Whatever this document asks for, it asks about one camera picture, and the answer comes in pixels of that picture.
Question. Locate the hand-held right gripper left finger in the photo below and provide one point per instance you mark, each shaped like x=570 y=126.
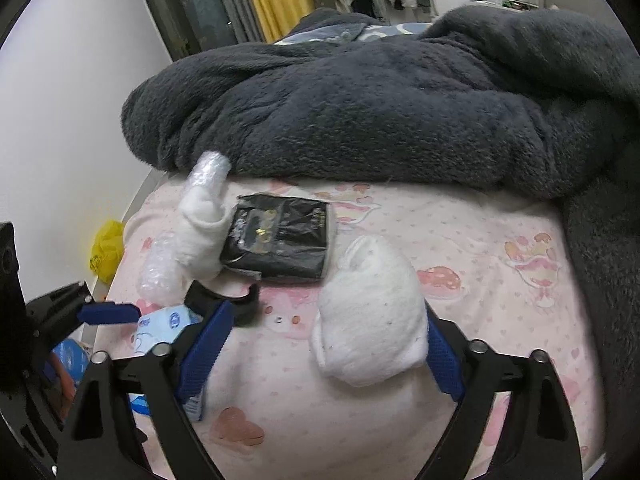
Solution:
x=202 y=355

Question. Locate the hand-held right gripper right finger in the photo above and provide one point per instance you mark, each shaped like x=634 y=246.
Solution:
x=446 y=360

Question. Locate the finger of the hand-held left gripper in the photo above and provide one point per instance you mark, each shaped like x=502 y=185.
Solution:
x=49 y=370
x=107 y=313

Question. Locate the light blue tissue packet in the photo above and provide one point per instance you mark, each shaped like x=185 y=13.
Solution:
x=165 y=323

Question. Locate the large white sock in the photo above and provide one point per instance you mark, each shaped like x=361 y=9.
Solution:
x=370 y=310

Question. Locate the black tissue packet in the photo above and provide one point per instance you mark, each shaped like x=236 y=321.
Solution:
x=285 y=240

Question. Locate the yellow plastic bag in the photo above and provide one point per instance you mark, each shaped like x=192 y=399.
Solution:
x=106 y=252

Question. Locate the clear bubble wrap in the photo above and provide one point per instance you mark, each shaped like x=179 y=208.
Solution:
x=160 y=275

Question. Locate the pink printed bedsheet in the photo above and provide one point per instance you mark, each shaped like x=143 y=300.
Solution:
x=490 y=310

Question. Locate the small white sock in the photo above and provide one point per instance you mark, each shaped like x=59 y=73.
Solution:
x=202 y=230

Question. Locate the dark grey fleece blanket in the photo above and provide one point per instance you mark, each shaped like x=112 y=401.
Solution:
x=375 y=110

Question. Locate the blue patterned quilt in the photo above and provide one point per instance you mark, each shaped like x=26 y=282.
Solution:
x=395 y=31

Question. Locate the grey curtain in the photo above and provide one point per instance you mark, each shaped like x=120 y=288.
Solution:
x=235 y=5

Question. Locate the dark window frame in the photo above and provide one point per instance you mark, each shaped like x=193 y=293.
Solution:
x=195 y=0

